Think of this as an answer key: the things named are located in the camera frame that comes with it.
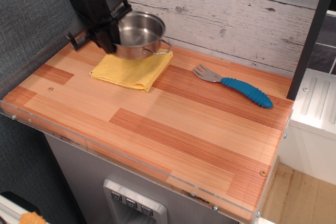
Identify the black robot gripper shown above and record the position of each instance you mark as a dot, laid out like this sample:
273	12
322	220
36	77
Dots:
97	20

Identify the stainless steel pot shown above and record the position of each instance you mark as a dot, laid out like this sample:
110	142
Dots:
141	36

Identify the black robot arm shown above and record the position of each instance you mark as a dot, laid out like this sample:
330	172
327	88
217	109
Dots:
97	20

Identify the yellow folded towel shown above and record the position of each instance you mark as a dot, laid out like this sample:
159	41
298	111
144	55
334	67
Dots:
134	74

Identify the clear acrylic edge guard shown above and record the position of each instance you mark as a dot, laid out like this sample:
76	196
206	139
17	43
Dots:
136	165

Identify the gray toy fridge cabinet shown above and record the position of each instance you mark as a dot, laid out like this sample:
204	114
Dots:
85	174

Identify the silver dispenser panel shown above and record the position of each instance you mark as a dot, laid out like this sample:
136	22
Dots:
129	206

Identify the orange cloth item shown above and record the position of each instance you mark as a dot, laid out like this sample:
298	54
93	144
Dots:
32	218

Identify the white toy sink unit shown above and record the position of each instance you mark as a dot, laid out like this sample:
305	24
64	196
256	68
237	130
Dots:
308	144

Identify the blue handled metal fork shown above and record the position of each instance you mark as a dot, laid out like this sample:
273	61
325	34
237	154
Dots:
251	92

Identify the dark gray right post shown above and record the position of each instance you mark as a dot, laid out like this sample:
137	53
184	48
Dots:
304	59

